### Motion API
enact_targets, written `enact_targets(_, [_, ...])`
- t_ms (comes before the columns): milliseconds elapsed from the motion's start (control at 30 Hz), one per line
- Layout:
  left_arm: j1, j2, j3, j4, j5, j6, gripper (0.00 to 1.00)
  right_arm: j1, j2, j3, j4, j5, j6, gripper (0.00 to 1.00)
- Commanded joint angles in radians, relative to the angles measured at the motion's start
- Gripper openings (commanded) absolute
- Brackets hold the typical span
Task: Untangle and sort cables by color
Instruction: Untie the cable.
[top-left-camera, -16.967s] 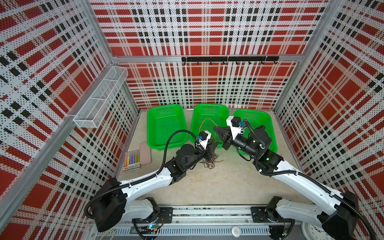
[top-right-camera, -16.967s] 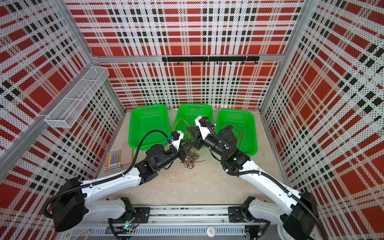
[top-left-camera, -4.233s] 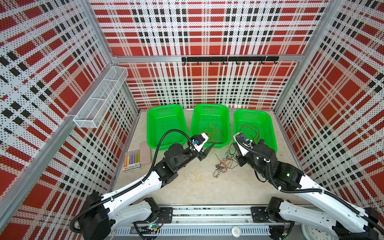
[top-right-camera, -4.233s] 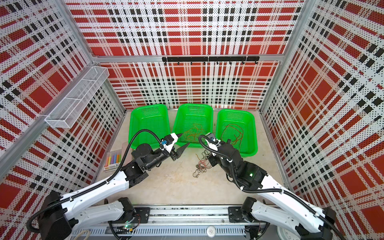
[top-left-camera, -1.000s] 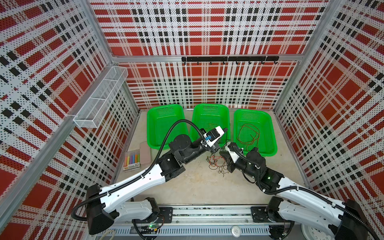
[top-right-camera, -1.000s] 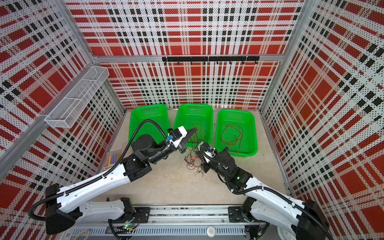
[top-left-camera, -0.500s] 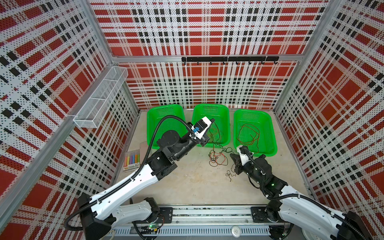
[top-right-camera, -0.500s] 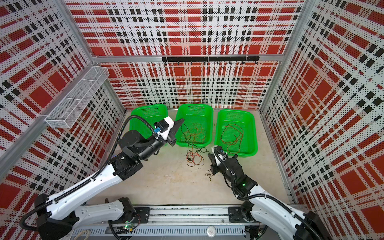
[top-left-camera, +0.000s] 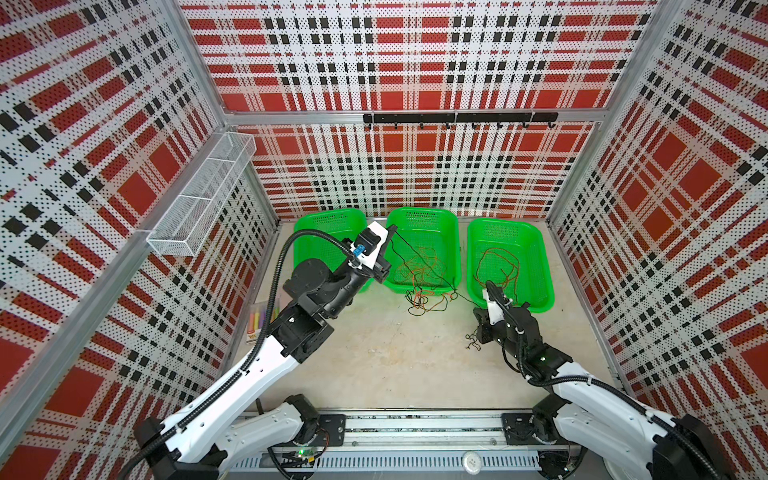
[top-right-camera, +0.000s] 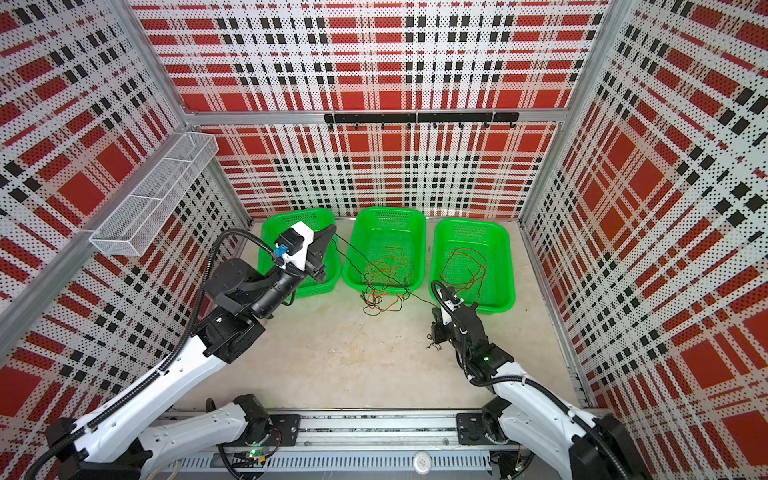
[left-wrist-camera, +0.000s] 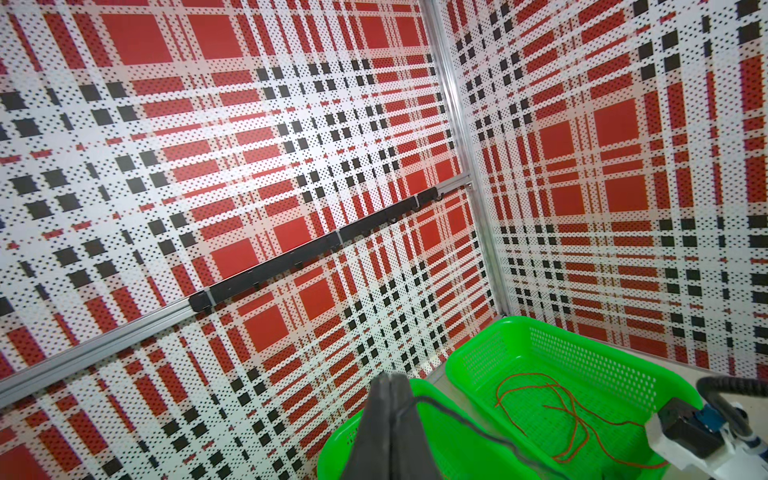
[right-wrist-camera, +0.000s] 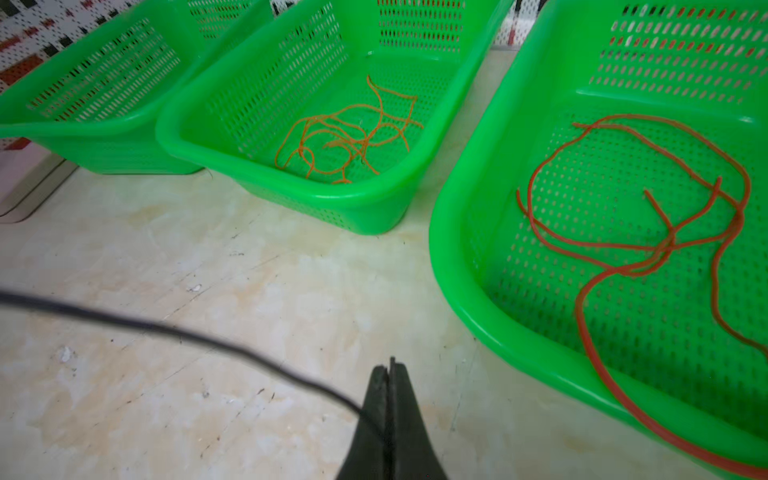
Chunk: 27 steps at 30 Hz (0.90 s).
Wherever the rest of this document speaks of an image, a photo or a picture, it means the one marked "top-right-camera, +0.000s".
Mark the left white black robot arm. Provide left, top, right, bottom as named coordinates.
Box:
left=24, top=222, right=337, bottom=479

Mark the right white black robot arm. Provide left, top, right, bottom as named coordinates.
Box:
left=430, top=280, right=651, bottom=479

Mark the left green plastic basket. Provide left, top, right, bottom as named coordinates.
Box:
left=260, top=208, right=341, bottom=299

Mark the green plastic basket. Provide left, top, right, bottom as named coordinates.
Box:
left=337, top=207, right=427, bottom=294
left=430, top=219, right=516, bottom=314
left=260, top=208, right=341, bottom=299

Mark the right green plastic basket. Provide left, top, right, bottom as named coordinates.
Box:
left=430, top=219, right=516, bottom=314

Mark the middle green plastic basket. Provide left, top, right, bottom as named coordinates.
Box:
left=337, top=207, right=427, bottom=294

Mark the white round knob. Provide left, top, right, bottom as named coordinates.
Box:
left=412, top=451, right=433, bottom=475

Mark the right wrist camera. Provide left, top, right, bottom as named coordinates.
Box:
left=440, top=287, right=463, bottom=324

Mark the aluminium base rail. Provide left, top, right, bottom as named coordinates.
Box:
left=137, top=409, right=625, bottom=475

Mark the black hook rail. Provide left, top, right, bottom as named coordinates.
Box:
left=323, top=111, right=520, bottom=128

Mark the white wire mesh shelf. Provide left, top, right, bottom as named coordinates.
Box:
left=89, top=131, right=219, bottom=257

